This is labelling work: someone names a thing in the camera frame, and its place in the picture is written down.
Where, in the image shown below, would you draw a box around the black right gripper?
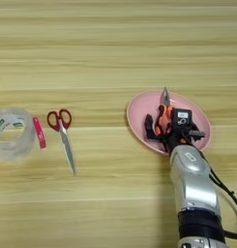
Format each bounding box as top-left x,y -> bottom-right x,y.
144,113 -> 206,153

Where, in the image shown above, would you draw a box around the orange black pliers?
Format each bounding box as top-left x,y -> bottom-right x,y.
154,86 -> 175,137

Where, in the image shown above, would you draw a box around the small red box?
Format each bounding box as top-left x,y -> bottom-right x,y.
32,116 -> 47,150

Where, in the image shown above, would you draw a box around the clear tape roll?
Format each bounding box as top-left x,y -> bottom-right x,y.
0,107 -> 37,162

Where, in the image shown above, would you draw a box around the small black box white label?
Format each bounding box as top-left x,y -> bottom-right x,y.
171,108 -> 193,129

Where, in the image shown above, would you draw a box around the pink round plate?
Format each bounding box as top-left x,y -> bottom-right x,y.
126,89 -> 212,157

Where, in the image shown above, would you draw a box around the red handled scissors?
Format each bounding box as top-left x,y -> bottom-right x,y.
46,108 -> 76,176

